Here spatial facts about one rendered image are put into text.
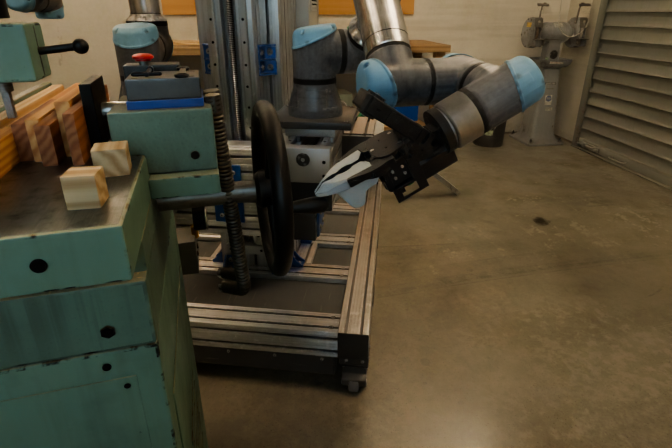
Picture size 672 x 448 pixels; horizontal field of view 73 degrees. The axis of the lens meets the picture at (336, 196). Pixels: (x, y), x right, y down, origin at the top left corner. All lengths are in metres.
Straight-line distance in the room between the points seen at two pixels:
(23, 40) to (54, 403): 0.44
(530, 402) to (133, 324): 1.25
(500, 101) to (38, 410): 0.70
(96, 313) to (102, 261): 0.12
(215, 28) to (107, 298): 0.95
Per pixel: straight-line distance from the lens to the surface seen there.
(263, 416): 1.47
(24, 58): 0.70
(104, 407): 0.68
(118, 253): 0.48
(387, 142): 0.66
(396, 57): 0.73
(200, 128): 0.67
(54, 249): 0.49
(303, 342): 1.40
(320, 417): 1.45
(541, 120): 4.34
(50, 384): 0.66
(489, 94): 0.69
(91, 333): 0.61
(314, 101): 1.21
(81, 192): 0.51
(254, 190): 0.74
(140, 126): 0.67
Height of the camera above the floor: 1.08
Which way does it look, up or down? 22 degrees down
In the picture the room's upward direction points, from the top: straight up
